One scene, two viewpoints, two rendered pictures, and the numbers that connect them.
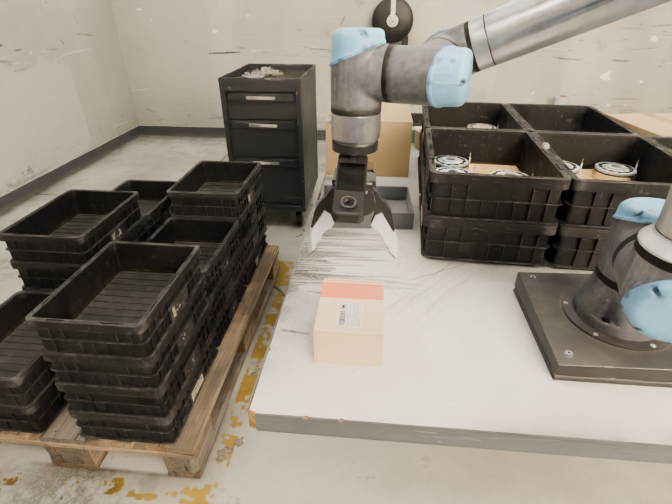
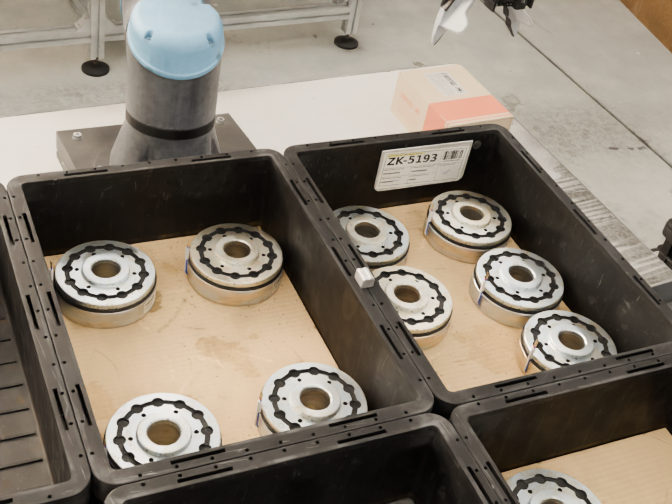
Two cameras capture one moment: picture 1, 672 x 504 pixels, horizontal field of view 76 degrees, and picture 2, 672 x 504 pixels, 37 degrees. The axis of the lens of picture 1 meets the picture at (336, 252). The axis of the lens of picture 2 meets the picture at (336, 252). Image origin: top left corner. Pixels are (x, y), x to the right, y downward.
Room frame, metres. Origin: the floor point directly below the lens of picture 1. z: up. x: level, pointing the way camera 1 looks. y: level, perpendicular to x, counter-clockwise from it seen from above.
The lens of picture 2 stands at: (1.65, -1.04, 1.58)
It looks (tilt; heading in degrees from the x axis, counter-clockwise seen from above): 39 degrees down; 140
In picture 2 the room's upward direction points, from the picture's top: 12 degrees clockwise
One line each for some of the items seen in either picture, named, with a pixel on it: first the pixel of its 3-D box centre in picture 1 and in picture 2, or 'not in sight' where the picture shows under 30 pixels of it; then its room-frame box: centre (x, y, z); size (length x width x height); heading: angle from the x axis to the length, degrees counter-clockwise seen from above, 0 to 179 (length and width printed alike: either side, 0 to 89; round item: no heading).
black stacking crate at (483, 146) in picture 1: (482, 172); (463, 283); (1.08, -0.39, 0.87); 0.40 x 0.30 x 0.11; 171
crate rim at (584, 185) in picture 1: (611, 159); (205, 292); (1.04, -0.68, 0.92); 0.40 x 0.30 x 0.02; 171
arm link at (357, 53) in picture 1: (359, 71); not in sight; (0.66, -0.03, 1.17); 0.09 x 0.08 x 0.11; 69
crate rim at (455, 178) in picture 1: (486, 153); (474, 247); (1.08, -0.39, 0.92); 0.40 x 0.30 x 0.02; 171
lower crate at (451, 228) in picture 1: (476, 209); not in sight; (1.08, -0.39, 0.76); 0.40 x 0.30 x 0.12; 171
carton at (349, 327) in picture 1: (350, 319); (450, 113); (0.64, -0.03, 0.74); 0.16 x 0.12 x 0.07; 175
